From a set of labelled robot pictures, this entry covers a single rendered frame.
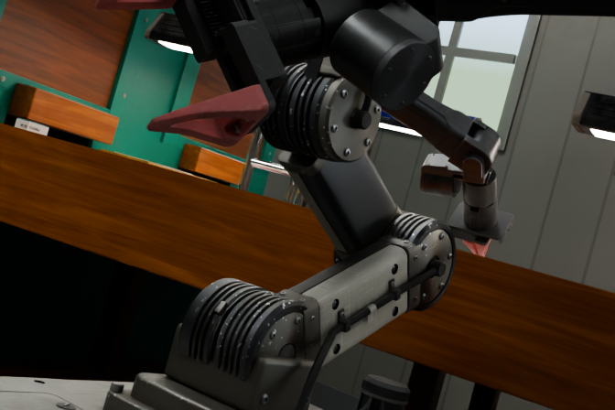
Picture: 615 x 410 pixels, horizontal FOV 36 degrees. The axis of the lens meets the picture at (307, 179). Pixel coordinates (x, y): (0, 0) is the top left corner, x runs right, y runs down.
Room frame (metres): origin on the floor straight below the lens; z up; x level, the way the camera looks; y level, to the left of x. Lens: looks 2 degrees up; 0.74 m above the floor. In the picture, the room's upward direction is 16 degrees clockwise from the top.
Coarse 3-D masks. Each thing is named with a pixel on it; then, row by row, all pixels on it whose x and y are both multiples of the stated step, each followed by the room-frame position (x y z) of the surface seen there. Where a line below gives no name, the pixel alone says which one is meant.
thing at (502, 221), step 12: (468, 204) 1.65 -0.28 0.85; (492, 204) 1.64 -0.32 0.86; (456, 216) 1.71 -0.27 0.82; (468, 216) 1.67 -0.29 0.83; (480, 216) 1.65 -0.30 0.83; (492, 216) 1.66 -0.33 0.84; (504, 216) 1.69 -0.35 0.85; (456, 228) 1.69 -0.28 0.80; (468, 228) 1.68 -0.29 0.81; (480, 228) 1.67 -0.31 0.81; (492, 228) 1.67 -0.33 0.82; (504, 228) 1.67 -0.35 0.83
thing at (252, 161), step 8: (256, 136) 2.20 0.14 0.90; (256, 144) 2.20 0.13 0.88; (248, 152) 2.21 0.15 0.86; (256, 152) 2.21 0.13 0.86; (248, 160) 2.21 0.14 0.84; (256, 160) 2.20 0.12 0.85; (248, 168) 2.20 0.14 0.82; (264, 168) 2.19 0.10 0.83; (272, 168) 2.18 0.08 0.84; (280, 168) 2.17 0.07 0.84; (248, 176) 2.21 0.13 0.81; (288, 176) 2.17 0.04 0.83; (240, 184) 2.21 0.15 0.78; (248, 184) 2.21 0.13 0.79; (296, 200) 2.14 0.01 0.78; (304, 200) 2.14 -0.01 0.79
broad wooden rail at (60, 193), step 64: (0, 128) 1.91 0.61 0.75; (0, 192) 1.88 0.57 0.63; (64, 192) 1.82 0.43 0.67; (128, 192) 1.75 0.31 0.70; (192, 192) 1.69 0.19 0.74; (128, 256) 1.74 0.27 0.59; (192, 256) 1.68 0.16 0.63; (256, 256) 1.62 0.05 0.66; (320, 256) 1.57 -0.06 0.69; (448, 320) 1.47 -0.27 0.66; (512, 320) 1.43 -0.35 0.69; (576, 320) 1.39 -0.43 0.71; (512, 384) 1.42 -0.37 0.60; (576, 384) 1.38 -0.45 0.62
